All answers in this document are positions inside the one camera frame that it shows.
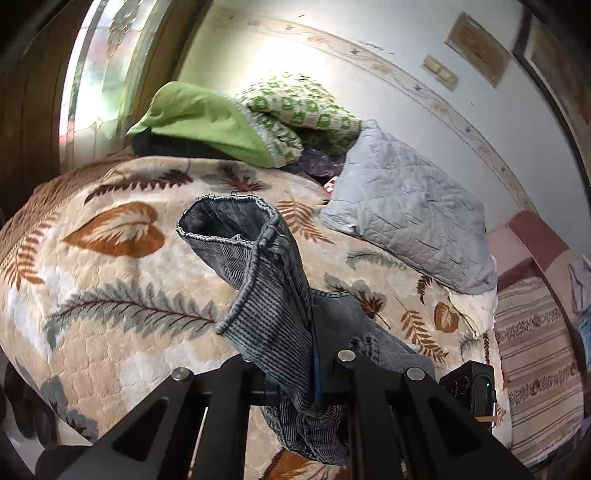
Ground white pillow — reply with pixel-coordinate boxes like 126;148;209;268
449;290;498;334

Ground grey denim pants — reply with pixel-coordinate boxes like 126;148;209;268
176;194;437;467

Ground striped red cushion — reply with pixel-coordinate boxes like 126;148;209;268
493;276;588;468

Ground grey quilted pillow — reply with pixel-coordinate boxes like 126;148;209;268
320;120;498;295

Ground purple dark cloth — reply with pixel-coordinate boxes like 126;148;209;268
293;147;357;186

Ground beige wall switch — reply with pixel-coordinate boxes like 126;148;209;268
422;55;461;92

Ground pink sofa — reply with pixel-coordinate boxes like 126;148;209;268
484;210;575;298

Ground stained glass window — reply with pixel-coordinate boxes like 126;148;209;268
58;0;178;160

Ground black cloth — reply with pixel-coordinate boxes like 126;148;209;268
131;130;243;163

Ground pale hanging cloth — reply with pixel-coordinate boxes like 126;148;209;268
567;261;591;317

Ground wooden wall plaque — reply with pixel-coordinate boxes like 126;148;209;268
444;11;511;88

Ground leaf printed blanket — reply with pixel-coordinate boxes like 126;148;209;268
0;154;513;480

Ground green patterned quilt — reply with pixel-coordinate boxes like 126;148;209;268
126;71;363;169

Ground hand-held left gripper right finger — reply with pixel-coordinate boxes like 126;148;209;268
308;300;534;480

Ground wooden window frame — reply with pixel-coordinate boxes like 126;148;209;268
0;0;100;204

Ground dark wooden frame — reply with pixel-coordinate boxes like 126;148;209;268
513;9;591;178

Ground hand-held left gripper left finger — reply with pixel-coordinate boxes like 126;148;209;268
58;353;278;480

